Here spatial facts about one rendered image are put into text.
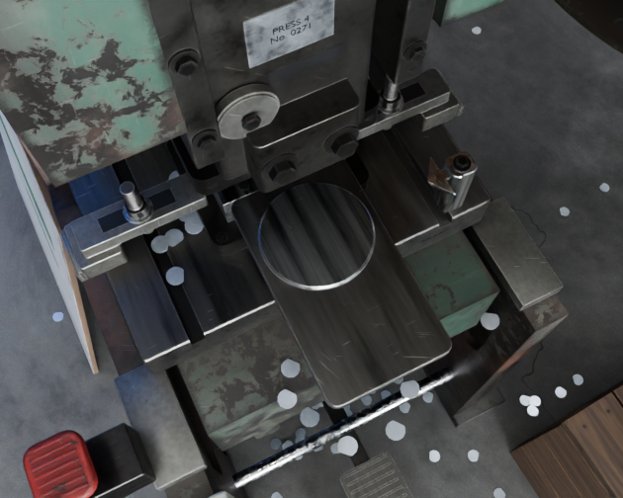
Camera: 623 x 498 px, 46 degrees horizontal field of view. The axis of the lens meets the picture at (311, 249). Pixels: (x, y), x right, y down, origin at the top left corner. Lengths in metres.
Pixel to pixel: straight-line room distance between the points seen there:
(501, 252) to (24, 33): 0.68
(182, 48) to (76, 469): 0.45
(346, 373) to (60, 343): 1.00
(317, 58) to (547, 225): 1.18
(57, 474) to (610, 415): 0.82
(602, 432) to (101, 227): 0.80
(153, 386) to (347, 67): 0.45
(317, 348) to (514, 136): 1.16
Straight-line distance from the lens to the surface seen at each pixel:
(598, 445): 1.23
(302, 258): 0.76
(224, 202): 0.80
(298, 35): 0.56
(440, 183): 0.81
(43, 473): 0.78
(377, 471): 1.34
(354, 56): 0.62
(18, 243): 1.75
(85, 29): 0.41
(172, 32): 0.45
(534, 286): 0.94
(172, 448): 0.87
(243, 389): 0.87
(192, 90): 0.50
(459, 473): 1.52
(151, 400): 0.88
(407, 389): 0.87
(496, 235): 0.95
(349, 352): 0.73
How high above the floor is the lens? 1.49
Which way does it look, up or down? 67 degrees down
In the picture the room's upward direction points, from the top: 1 degrees counter-clockwise
